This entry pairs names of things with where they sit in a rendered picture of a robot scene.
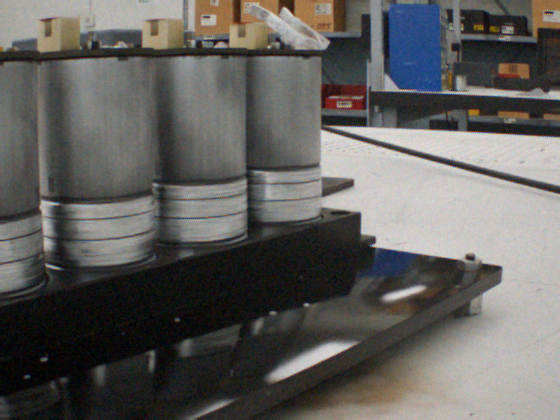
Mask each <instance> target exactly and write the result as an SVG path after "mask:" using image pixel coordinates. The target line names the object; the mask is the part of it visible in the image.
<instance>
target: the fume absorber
mask: <svg viewBox="0 0 560 420"><path fill-rule="evenodd" d="M535 55H536V58H537V66H536V71H537V78H539V79H541V78H542V79H546V80H549V89H550V90H558V91H560V82H550V80H560V28H559V29H552V28H539V27H538V28H537V52H536V53H535Z"/></svg>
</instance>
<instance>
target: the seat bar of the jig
mask: <svg viewBox="0 0 560 420"><path fill-rule="evenodd" d="M247 233H248V238H246V239H244V240H241V241H237V242H233V243H228V244H222V245H214V246H199V247H172V246H160V245H156V252H155V253H156V260H155V261H153V262H150V263H148V264H145V265H142V266H138V267H134V268H129V269H124V270H118V271H114V270H109V271H97V272H71V271H67V270H57V269H52V268H47V267H46V278H47V285H45V286H43V287H41V288H40V289H38V290H35V291H34V292H31V293H28V294H27V293H25V294H22V295H19V296H16V297H11V298H8V297H7V298H3V299H0V361H2V362H4V361H6V360H9V359H14V358H16V357H19V356H24V355H26V354H29V353H31V352H32V353H34V352H36V351H40V350H42V349H44V350H45V349H48V348H50V347H53V346H55V345H56V346H58V345H61V344H63V343H66V342H69V341H70V342H72V341H74V340H78V339H80V338H83V337H89V336H91V335H94V334H97V333H100V332H105V331H108V330H111V329H114V328H118V327H120V326H123V325H125V326H126V325H129V324H132V323H135V322H138V321H140V320H143V319H146V318H149V317H152V316H153V317H155V316H158V315H162V314H165V313H168V312H171V311H174V310H177V309H180V308H183V307H186V306H189V305H192V304H195V303H198V302H201V301H204V302H205V301H208V300H211V299H214V298H217V297H220V296H223V295H226V294H229V293H233V292H236V291H239V290H242V289H245V288H249V287H252V286H255V285H258V284H261V283H265V282H268V281H271V280H274V278H277V277H280V276H283V275H286V274H290V273H293V272H297V271H300V270H303V269H306V268H309V267H313V266H316V265H319V264H322V263H325V262H328V261H331V260H334V259H337V258H342V257H345V256H346V255H348V254H351V253H354V252H357V251H360V250H361V213H360V212H356V211H348V210H340V209H331V208H323V207H321V220H319V221H315V222H311V223H305V224H297V225H282V226H259V225H248V231H247Z"/></svg>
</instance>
